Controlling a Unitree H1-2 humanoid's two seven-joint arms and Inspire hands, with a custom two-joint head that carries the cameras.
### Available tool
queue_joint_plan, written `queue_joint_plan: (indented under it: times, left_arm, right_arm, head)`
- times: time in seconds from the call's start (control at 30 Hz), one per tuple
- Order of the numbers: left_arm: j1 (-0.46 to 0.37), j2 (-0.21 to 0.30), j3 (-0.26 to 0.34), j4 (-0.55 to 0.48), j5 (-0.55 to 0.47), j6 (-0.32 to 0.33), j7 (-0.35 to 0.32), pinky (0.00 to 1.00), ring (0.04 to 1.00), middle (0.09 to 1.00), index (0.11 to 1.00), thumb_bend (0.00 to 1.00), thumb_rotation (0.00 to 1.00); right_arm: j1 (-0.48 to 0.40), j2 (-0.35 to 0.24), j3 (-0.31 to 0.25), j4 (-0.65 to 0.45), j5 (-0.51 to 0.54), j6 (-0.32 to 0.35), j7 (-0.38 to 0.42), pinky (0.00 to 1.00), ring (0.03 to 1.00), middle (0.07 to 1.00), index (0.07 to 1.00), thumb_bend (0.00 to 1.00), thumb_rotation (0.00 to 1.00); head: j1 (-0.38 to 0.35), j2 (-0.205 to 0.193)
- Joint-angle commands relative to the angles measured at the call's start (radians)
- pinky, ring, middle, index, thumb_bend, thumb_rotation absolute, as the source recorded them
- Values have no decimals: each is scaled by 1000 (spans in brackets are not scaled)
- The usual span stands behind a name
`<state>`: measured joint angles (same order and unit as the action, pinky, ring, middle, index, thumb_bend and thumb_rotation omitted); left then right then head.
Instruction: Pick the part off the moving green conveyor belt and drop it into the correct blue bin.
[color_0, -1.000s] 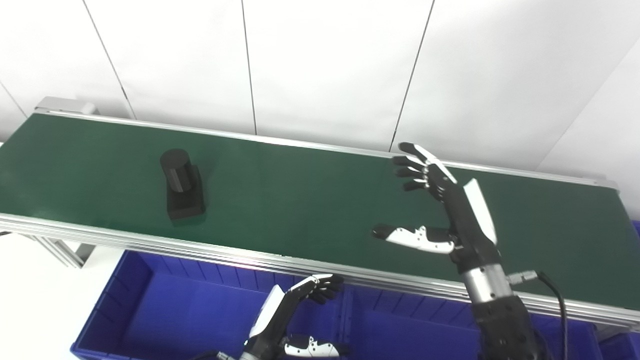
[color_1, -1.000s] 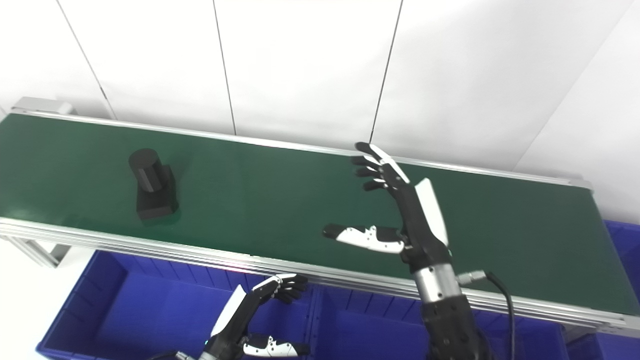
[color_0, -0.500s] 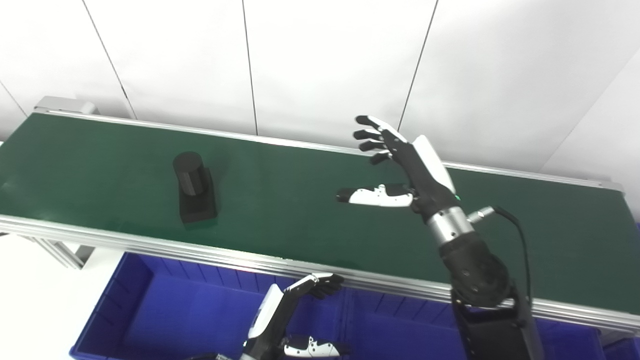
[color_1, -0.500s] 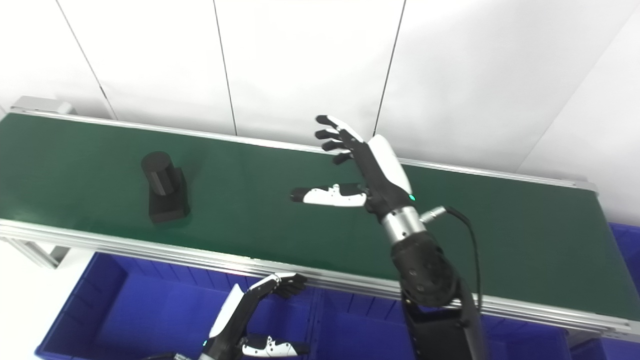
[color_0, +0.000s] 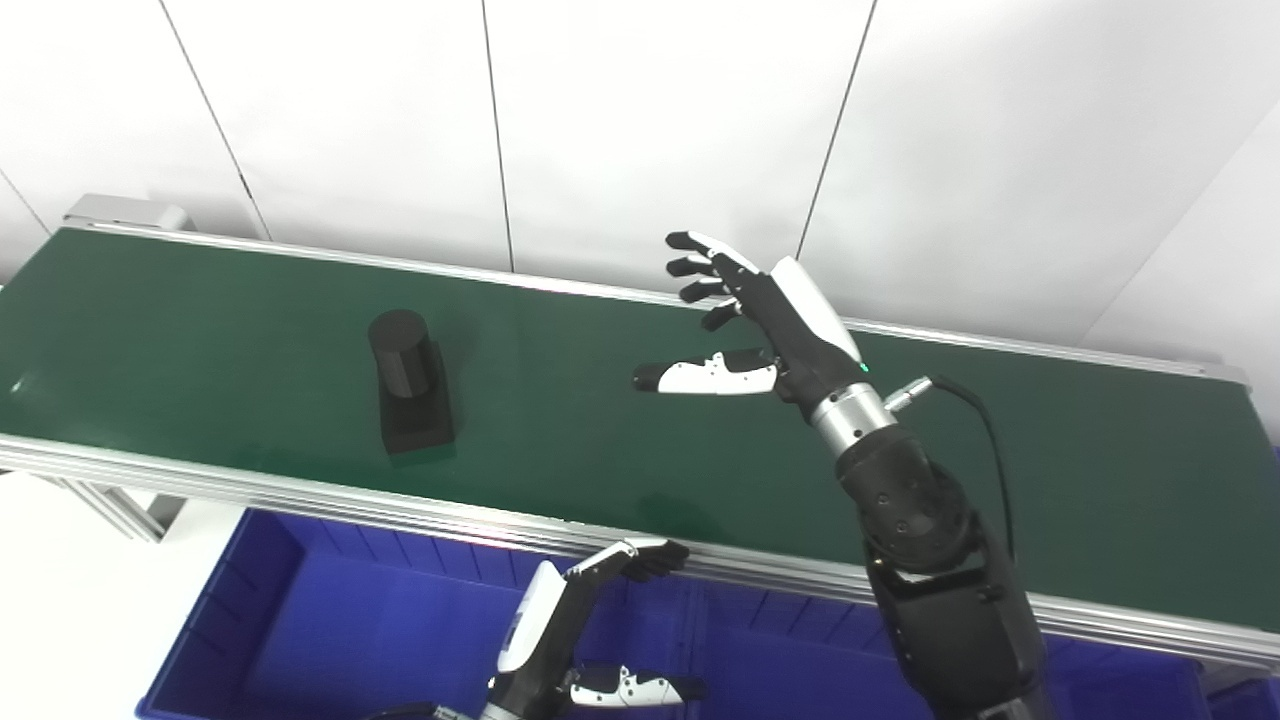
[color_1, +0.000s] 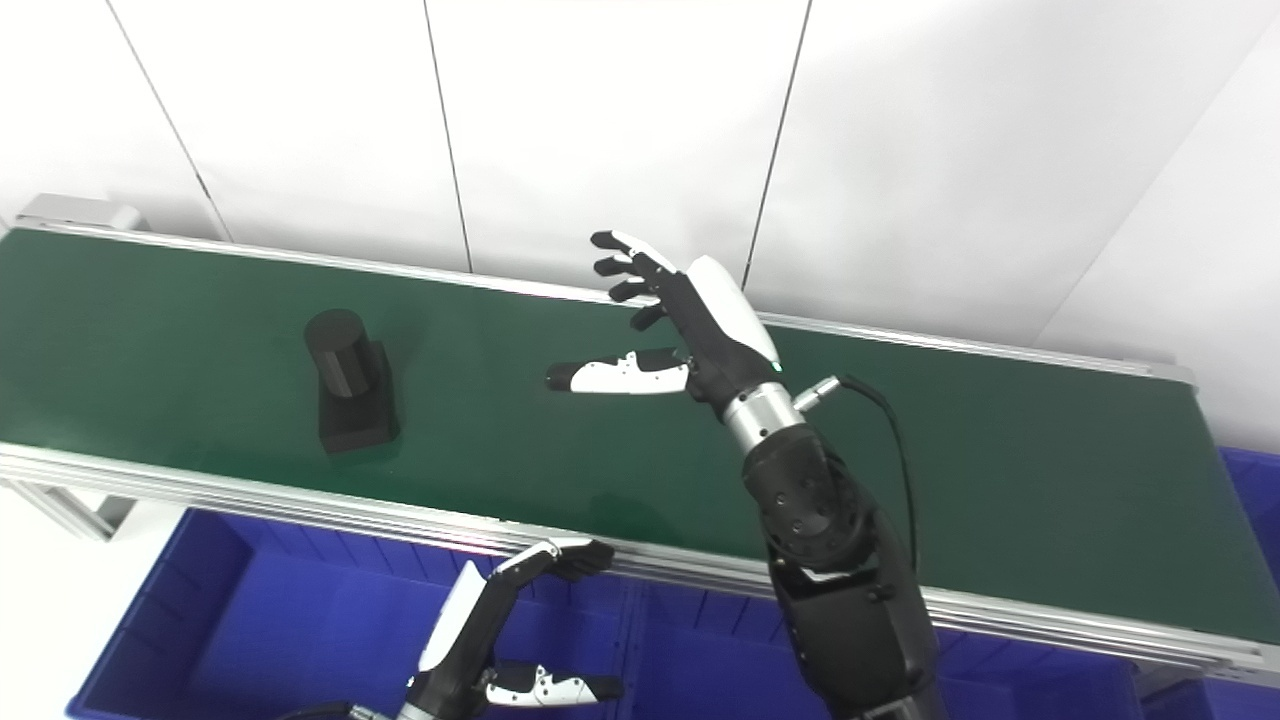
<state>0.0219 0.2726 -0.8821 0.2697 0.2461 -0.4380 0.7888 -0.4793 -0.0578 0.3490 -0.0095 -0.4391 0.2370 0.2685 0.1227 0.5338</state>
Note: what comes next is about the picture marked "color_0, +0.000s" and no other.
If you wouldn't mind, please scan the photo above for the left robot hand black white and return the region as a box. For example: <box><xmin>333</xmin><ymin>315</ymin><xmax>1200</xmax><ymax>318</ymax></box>
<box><xmin>487</xmin><ymin>538</ymin><xmax>706</xmax><ymax>720</ymax></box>

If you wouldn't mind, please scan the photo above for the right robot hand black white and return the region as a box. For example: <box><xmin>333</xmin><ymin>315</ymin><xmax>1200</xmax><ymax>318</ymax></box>
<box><xmin>632</xmin><ymin>231</ymin><xmax>872</xmax><ymax>407</ymax></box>

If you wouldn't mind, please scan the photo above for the black cylinder block part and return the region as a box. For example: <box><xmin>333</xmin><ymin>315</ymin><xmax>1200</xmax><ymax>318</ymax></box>
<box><xmin>367</xmin><ymin>309</ymin><xmax>457</xmax><ymax>457</ymax></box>

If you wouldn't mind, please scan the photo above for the blue plastic bin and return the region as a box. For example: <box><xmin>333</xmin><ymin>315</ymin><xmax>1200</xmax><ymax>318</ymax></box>
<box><xmin>690</xmin><ymin>583</ymin><xmax>1213</xmax><ymax>720</ymax></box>
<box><xmin>1205</xmin><ymin>675</ymin><xmax>1280</xmax><ymax>720</ymax></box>
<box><xmin>135</xmin><ymin>508</ymin><xmax>701</xmax><ymax>720</ymax></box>

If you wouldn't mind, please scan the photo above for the green conveyor belt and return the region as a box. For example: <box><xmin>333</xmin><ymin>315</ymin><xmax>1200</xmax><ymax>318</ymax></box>
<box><xmin>0</xmin><ymin>228</ymin><xmax>1280</xmax><ymax>636</ymax></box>
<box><xmin>0</xmin><ymin>195</ymin><xmax>1280</xmax><ymax>673</ymax></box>

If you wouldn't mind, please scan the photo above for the aluminium conveyor support leg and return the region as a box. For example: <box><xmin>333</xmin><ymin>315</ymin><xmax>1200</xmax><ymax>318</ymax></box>
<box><xmin>58</xmin><ymin>477</ymin><xmax>188</xmax><ymax>544</ymax></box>

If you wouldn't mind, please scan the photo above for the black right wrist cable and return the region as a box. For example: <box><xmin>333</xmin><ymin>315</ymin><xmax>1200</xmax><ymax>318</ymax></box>
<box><xmin>885</xmin><ymin>375</ymin><xmax>1017</xmax><ymax>563</ymax></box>

